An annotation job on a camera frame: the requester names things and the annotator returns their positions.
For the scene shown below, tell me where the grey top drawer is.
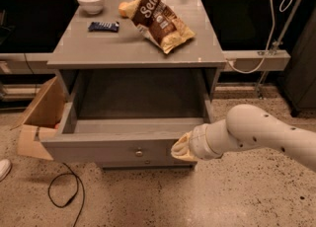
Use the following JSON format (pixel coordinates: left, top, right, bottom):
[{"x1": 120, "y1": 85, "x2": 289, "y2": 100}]
[{"x1": 40, "y1": 89, "x2": 216, "y2": 165}]

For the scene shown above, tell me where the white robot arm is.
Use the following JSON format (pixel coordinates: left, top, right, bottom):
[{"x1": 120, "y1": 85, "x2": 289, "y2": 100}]
[{"x1": 171, "y1": 105, "x2": 316, "y2": 171}]

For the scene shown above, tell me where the round metal drawer knob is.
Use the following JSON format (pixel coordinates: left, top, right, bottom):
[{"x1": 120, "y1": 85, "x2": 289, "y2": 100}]
[{"x1": 135, "y1": 148, "x2": 143, "y2": 157}]

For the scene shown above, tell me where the grey wooden cabinet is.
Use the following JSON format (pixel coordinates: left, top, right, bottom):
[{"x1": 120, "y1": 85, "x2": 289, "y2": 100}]
[{"x1": 46, "y1": 0, "x2": 228, "y2": 172}]

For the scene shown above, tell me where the brown chip bag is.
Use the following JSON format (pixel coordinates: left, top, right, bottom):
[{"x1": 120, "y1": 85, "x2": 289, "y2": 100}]
[{"x1": 126, "y1": 0, "x2": 196, "y2": 54}]

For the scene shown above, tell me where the dark grey cabinet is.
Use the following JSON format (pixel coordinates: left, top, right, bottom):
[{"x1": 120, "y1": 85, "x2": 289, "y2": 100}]
[{"x1": 279, "y1": 11, "x2": 316, "y2": 116}]

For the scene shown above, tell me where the cardboard box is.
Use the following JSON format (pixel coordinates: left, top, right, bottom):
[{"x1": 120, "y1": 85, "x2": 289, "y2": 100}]
[{"x1": 12, "y1": 77, "x2": 65, "y2": 160}]

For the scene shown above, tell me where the metal stand pole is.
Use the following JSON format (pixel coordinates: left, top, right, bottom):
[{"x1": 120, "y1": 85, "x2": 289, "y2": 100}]
[{"x1": 255, "y1": 0, "x2": 315, "y2": 100}]

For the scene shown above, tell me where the blue snack bar wrapper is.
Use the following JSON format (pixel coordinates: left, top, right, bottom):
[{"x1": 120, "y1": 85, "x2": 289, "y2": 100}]
[{"x1": 88, "y1": 22, "x2": 119, "y2": 33}]

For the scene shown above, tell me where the white ceramic bowl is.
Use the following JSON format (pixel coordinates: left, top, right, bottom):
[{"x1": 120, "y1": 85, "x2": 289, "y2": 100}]
[{"x1": 77, "y1": 0, "x2": 105, "y2": 15}]

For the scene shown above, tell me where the black floor cable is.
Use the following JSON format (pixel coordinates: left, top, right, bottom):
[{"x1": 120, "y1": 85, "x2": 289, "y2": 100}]
[{"x1": 47, "y1": 162, "x2": 86, "y2": 227}]

